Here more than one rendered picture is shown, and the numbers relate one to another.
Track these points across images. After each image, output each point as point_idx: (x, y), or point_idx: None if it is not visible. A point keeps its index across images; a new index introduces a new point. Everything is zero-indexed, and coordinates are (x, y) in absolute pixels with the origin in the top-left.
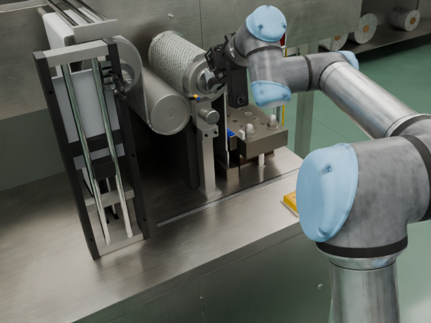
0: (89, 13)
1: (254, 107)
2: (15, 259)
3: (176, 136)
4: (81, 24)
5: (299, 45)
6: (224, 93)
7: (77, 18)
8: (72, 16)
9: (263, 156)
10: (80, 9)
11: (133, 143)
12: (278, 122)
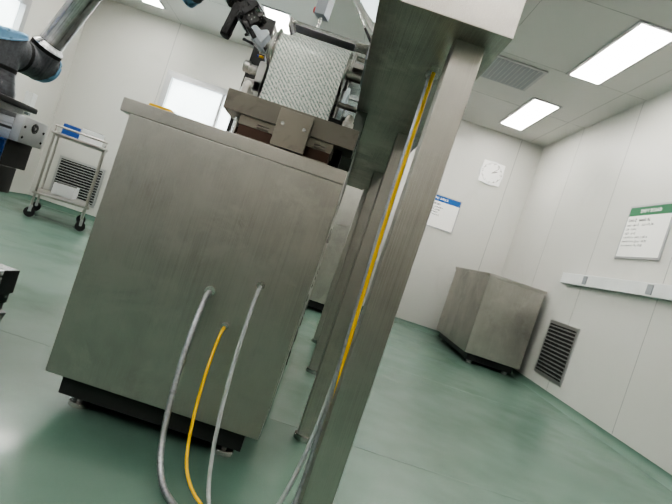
0: (335, 39)
1: (290, 108)
2: None
3: None
4: (314, 36)
5: (368, 53)
6: (270, 64)
7: (327, 40)
8: (334, 43)
9: (232, 124)
10: (351, 45)
11: (244, 75)
12: (373, 244)
